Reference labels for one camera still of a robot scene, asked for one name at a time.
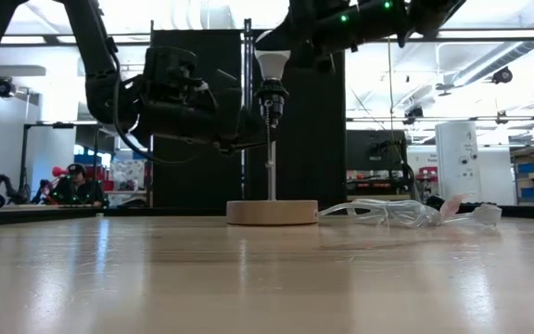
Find red and black background robot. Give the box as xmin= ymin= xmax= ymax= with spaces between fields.
xmin=0 ymin=165 xmax=68 ymax=211

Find black fabric divider panel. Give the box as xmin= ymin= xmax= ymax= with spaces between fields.
xmin=247 ymin=19 xmax=347 ymax=208
xmin=149 ymin=20 xmax=246 ymax=208

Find table lamp with wooden base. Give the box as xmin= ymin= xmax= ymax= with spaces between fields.
xmin=225 ymin=78 xmax=320 ymax=227

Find black aluminium table frame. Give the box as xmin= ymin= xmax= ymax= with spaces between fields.
xmin=0 ymin=205 xmax=534 ymax=229

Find white appliance with knobs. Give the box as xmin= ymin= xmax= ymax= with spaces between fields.
xmin=435 ymin=121 xmax=482 ymax=206

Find white light bulb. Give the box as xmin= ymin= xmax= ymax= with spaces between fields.
xmin=253 ymin=45 xmax=293 ymax=83

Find thin hanging cable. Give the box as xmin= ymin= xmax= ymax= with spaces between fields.
xmin=385 ymin=36 xmax=396 ymax=133

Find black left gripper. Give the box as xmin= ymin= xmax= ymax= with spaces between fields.
xmin=131 ymin=45 xmax=278 ymax=155

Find black computer monitor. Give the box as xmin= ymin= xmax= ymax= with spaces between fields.
xmin=346 ymin=130 xmax=408 ymax=173

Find black metal rack frame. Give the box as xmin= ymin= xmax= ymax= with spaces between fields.
xmin=21 ymin=121 xmax=107 ymax=206

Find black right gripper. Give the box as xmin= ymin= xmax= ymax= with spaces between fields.
xmin=254 ymin=0 xmax=413 ymax=75

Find clear lamp power cord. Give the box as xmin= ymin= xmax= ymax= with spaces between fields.
xmin=317 ymin=196 xmax=503 ymax=230

